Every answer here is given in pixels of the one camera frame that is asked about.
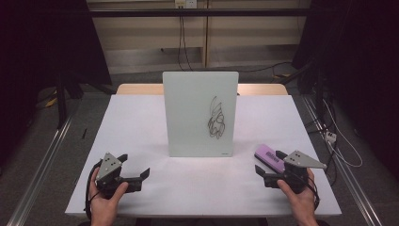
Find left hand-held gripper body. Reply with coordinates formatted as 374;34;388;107
94;152;127;200

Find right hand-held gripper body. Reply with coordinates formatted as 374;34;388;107
282;150;327;194

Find purple whiteboard eraser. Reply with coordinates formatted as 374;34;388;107
253;143;287;174

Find glass whiteboard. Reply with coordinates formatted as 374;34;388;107
162;71;240;158

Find person's left hand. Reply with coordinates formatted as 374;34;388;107
88;167;130;219

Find person's right hand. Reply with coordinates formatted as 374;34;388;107
277;169;320;219

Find white table cover sheet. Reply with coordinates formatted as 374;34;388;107
64;94;343;218

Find wooden table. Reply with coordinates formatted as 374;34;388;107
115;83;289;96

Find black metal stand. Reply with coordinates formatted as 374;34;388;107
278;58;327;127
55;71;85;130

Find yellow floor tape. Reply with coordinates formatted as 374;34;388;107
44;89;59;108

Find black curtain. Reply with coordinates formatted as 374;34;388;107
0;0;113;169
292;0;399;182

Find black horizontal bar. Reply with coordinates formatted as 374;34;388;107
88;8;315;18

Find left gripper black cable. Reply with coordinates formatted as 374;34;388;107
84;159;104;221

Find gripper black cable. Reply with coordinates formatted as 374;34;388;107
306;174;322;212
84;159;104;221

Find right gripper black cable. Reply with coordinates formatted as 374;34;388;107
306;174;322;212

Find white floor cable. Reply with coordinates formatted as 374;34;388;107
322;99;364;169

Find metal floor rail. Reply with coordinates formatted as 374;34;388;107
301;95;383;226
5;115;75;226

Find black hanging wall cables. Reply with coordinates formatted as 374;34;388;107
177;15;194;73

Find wooden wall post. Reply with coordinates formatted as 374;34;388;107
202;0;210;69

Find white wall socket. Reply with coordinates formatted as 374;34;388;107
174;0;199;9

